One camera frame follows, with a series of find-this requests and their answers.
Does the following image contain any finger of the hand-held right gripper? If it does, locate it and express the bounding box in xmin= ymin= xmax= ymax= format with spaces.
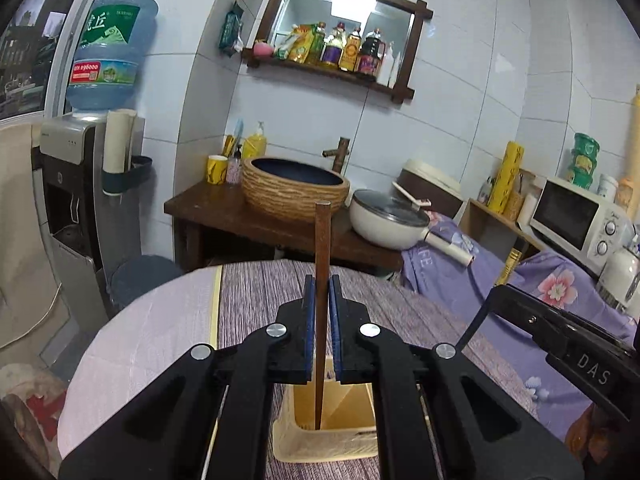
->
xmin=492 ymin=285 xmax=626 ymax=361

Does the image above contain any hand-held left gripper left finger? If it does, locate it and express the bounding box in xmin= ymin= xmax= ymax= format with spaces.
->
xmin=57 ymin=274 xmax=317 ymax=480

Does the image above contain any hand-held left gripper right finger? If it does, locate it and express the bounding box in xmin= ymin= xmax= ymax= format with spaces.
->
xmin=328 ymin=275 xmax=583 ymax=480

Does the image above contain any cream perforated utensil holder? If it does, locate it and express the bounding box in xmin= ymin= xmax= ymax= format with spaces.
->
xmin=272 ymin=357 xmax=379 ymax=463

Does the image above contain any brown wooden chopstick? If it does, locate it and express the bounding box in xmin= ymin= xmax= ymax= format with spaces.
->
xmin=314 ymin=201 xmax=332 ymax=431

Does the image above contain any purple striped table mat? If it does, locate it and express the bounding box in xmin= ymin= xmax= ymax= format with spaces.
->
xmin=210 ymin=259 xmax=538 ymax=480

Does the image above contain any white kettle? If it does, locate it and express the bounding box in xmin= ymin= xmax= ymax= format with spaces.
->
xmin=597 ymin=235 xmax=640 ymax=311

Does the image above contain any white pan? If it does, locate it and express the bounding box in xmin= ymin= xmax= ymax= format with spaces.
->
xmin=349 ymin=195 xmax=475 ymax=267

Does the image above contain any wooden shelf box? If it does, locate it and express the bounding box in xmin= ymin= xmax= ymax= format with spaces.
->
xmin=457 ymin=199 xmax=546 ymax=261

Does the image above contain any white microwave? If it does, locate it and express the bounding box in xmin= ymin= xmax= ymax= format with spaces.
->
xmin=529 ymin=176 xmax=633 ymax=273

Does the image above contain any woven wash basin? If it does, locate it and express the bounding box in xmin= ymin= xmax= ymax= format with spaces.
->
xmin=241 ymin=156 xmax=351 ymax=223

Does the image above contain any yellow roll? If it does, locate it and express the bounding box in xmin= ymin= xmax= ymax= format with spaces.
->
xmin=487 ymin=141 xmax=526 ymax=215

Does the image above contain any dark wooden counter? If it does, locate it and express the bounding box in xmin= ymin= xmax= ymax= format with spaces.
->
xmin=164 ymin=180 xmax=406 ymax=273

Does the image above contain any white rice paddle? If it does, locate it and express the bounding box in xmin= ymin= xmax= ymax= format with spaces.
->
xmin=392 ymin=182 xmax=432 ymax=208

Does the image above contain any pale pink tablecloth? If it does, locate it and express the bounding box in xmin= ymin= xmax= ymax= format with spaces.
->
xmin=57 ymin=265 xmax=223 ymax=461

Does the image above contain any stack of green tubs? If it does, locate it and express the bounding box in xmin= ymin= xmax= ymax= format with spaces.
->
xmin=566 ymin=132 xmax=601 ymax=190

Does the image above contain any brown and white rice cooker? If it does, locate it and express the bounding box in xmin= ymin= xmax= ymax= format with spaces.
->
xmin=397 ymin=159 xmax=463 ymax=218

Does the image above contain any grey blue trash bin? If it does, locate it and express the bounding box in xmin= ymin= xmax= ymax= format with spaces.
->
xmin=111 ymin=255 xmax=186 ymax=311

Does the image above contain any bronze faucet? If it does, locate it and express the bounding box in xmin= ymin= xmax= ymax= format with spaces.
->
xmin=321 ymin=136 xmax=352 ymax=173

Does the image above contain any floral pump bottle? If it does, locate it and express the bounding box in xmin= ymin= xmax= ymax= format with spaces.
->
xmin=226 ymin=145 xmax=244 ymax=184

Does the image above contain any yellow cup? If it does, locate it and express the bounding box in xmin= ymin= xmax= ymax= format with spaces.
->
xmin=207 ymin=155 xmax=229 ymax=185

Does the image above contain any yellow soap bottle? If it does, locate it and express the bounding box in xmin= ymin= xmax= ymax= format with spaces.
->
xmin=242 ymin=121 xmax=267 ymax=158

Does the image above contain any cream rolling pin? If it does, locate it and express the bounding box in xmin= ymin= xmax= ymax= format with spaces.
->
xmin=627 ymin=85 xmax=640 ymax=196

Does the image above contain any white squeeze bottle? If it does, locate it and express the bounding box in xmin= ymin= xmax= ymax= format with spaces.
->
xmin=377 ymin=42 xmax=401 ymax=86

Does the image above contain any dark soy sauce bottle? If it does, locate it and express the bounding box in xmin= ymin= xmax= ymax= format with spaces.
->
xmin=357 ymin=27 xmax=386 ymax=78

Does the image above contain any grey water dispenser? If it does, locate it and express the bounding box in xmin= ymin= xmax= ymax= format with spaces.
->
xmin=31 ymin=112 xmax=146 ymax=321

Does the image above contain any amber sauce bottle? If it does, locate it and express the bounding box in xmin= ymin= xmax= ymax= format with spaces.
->
xmin=340 ymin=25 xmax=363 ymax=72

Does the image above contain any purple label oil bottle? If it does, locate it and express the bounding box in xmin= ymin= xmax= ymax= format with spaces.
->
xmin=320 ymin=21 xmax=347 ymax=68

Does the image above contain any yellow green packet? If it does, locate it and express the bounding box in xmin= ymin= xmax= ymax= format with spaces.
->
xmin=275 ymin=22 xmax=326 ymax=64

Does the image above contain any printed dog cushion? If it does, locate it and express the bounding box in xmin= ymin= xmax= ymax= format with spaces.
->
xmin=0 ymin=362 xmax=68 ymax=476

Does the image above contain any green hanging packet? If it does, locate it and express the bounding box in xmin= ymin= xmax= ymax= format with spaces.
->
xmin=218 ymin=1 xmax=244 ymax=56

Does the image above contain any wooden framed mirror shelf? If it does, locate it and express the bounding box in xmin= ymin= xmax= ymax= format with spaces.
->
xmin=241 ymin=0 xmax=435 ymax=106

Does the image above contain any blue water jug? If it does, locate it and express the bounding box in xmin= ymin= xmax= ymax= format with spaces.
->
xmin=66 ymin=0 xmax=160 ymax=113

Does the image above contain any dark blue wall holder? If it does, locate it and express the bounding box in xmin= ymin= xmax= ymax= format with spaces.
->
xmin=101 ymin=156 xmax=153 ymax=196

